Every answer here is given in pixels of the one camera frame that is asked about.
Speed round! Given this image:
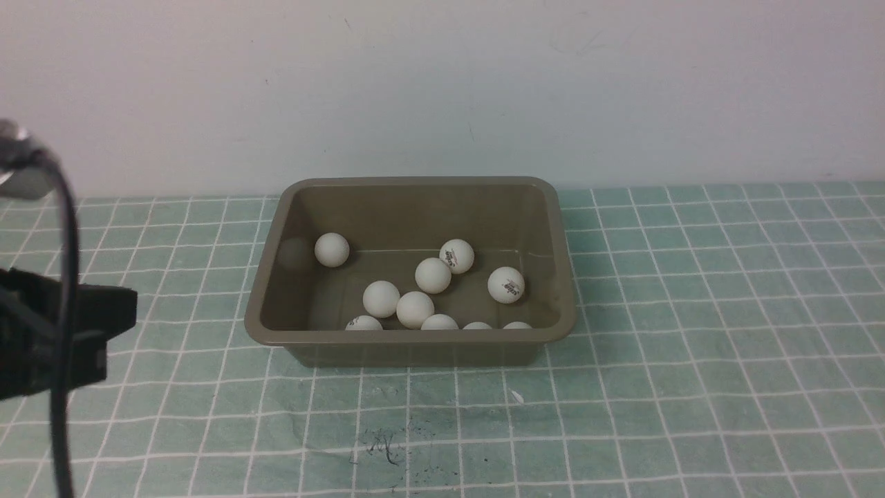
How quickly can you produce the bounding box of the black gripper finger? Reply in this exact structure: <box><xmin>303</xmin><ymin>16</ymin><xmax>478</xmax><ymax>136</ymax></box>
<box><xmin>69</xmin><ymin>331</ymin><xmax>108</xmax><ymax>389</ymax></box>
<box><xmin>77</xmin><ymin>284</ymin><xmax>138</xmax><ymax>340</ymax></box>

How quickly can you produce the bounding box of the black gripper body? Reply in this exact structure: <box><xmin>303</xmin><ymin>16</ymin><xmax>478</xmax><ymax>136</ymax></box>
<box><xmin>2</xmin><ymin>268</ymin><xmax>78</xmax><ymax>400</ymax></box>

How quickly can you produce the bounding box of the white ping-pong ball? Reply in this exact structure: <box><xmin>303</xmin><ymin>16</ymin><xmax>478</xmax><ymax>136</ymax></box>
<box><xmin>362</xmin><ymin>280</ymin><xmax>401</xmax><ymax>319</ymax></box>
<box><xmin>314</xmin><ymin>232</ymin><xmax>351</xmax><ymax>268</ymax></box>
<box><xmin>487</xmin><ymin>267</ymin><xmax>525</xmax><ymax>304</ymax></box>
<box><xmin>502</xmin><ymin>321</ymin><xmax>533</xmax><ymax>330</ymax></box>
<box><xmin>345</xmin><ymin>315</ymin><xmax>384</xmax><ymax>331</ymax></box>
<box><xmin>439</xmin><ymin>239</ymin><xmax>476</xmax><ymax>275</ymax></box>
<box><xmin>463</xmin><ymin>321</ymin><xmax>492</xmax><ymax>330</ymax></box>
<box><xmin>415</xmin><ymin>258</ymin><xmax>451</xmax><ymax>295</ymax></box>
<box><xmin>420</xmin><ymin>314</ymin><xmax>459</xmax><ymax>330</ymax></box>
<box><xmin>395</xmin><ymin>291</ymin><xmax>434</xmax><ymax>330</ymax></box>

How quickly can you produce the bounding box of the olive green plastic bin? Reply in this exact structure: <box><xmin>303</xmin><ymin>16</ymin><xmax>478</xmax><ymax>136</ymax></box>
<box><xmin>244</xmin><ymin>176</ymin><xmax>578</xmax><ymax>368</ymax></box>

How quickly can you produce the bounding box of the green checkered table mat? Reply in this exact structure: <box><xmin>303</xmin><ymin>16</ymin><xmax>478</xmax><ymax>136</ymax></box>
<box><xmin>0</xmin><ymin>181</ymin><xmax>885</xmax><ymax>498</ymax></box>

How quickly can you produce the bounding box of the black camera cable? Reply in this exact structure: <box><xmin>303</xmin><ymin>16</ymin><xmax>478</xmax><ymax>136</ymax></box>
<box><xmin>28</xmin><ymin>149</ymin><xmax>80</xmax><ymax>498</ymax></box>

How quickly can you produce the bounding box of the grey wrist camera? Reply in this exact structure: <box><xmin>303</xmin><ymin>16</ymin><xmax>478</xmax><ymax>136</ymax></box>
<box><xmin>1</xmin><ymin>118</ymin><xmax>53</xmax><ymax>201</ymax></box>

